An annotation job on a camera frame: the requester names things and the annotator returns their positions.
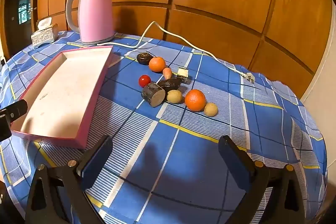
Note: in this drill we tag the small cut white chunk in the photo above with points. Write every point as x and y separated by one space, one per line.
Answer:
183 73

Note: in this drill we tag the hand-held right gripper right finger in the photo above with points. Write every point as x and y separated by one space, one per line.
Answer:
235 163

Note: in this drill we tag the grey kettle base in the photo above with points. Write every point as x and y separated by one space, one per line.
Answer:
105 41

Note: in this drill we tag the tan longan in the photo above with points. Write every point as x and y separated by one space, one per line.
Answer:
210 109

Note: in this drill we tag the green-yellow round fruit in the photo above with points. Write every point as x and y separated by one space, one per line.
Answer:
174 96

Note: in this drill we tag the dark door with window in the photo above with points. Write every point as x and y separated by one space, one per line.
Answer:
15 37

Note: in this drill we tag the pink electric kettle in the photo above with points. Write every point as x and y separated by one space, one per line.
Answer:
95 16

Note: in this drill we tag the red cherry tomato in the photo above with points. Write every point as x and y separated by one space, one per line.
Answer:
144 80

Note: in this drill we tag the pink shallow tray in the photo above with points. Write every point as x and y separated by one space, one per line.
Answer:
60 98

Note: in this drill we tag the elongated dark purple fruit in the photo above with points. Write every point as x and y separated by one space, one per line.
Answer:
170 83

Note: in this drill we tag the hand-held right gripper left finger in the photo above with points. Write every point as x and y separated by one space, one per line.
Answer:
95 161

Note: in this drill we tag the silver embossed tissue box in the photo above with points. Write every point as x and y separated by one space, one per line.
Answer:
44 35

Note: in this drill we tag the blue plaid tablecloth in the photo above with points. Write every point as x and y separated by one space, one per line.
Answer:
197 161

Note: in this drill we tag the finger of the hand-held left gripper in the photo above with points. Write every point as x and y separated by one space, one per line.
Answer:
15 109

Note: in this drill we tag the large orange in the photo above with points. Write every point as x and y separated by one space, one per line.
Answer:
195 100

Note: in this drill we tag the white tissue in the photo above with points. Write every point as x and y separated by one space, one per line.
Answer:
44 22

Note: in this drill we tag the carrot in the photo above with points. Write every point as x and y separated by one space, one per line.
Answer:
168 72

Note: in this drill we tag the small orange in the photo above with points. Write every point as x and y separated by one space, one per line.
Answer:
157 64

